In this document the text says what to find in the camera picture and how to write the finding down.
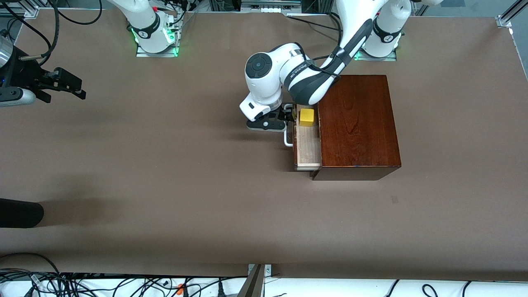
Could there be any yellow cube block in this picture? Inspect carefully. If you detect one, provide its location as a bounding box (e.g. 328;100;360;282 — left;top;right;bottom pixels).
299;108;316;127

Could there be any light wood drawer white handle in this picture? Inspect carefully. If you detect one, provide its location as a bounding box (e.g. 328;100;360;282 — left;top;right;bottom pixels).
284;103;323;172

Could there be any dark brown wooden cabinet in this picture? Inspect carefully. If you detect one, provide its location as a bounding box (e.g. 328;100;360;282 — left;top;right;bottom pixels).
310;75;402;181

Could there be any grey device with ports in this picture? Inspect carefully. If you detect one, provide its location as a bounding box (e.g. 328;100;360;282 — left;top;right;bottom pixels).
240;0;302;13

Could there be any black rounded object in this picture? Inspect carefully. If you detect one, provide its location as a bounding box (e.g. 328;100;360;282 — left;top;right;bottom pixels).
0;198;44;229

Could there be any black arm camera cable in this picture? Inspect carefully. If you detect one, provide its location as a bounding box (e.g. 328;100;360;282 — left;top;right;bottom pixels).
307;43;345;80
0;0;104;62

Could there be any aluminium frame rail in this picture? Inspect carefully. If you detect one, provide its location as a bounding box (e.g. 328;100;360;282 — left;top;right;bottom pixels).
495;0;528;28
0;0;40;19

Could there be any thin black table cable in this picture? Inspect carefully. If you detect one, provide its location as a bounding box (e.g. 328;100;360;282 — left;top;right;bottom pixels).
287;14;345;33

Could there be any black cable loop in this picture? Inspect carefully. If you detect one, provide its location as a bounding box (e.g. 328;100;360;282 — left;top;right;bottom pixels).
0;252;62;275

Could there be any aluminium profile post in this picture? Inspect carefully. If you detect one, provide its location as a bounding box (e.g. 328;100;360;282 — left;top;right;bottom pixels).
238;264;273;297

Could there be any tangle of black cables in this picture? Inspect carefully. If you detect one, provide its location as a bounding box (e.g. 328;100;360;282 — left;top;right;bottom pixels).
0;268;248;297

